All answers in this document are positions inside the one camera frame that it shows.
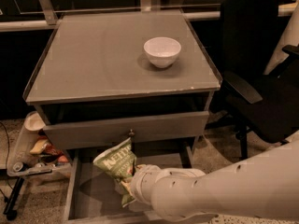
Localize black cable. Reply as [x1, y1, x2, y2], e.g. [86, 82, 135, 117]
[0, 120, 11, 170]

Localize round metal drawer knob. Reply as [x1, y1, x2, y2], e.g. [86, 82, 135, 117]
[128, 129, 135, 137]

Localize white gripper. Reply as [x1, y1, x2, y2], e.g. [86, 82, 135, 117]
[130, 165, 162, 205]

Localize yellow snack bag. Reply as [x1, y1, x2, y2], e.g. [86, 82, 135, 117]
[30, 139, 49, 155]

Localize black stand leg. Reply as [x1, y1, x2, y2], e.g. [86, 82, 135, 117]
[3, 177, 24, 221]

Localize red snack bag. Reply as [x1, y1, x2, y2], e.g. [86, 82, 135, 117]
[44, 144, 63, 156]

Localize white bowl in bin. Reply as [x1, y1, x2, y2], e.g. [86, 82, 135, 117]
[24, 112, 45, 132]

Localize metal railing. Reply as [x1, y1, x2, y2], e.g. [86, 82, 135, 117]
[0, 0, 295, 25]

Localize clear plastic snack bin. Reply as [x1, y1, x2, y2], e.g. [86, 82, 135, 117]
[7, 123, 71, 182]

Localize grey drawer cabinet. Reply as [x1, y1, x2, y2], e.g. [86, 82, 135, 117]
[22, 8, 223, 224]

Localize green jalapeno chip bag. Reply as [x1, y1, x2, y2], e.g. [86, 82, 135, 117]
[93, 138, 136, 207]

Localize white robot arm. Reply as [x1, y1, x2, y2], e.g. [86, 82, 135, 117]
[130, 141, 299, 222]

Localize black office chair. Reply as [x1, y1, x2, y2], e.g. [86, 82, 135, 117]
[210, 0, 299, 160]

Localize open grey middle drawer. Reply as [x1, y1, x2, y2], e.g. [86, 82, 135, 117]
[63, 140, 192, 224]

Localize closed grey top drawer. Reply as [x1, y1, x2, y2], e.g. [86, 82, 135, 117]
[44, 111, 209, 149]

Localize white ceramic bowl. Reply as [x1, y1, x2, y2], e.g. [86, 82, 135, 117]
[143, 37, 181, 68]

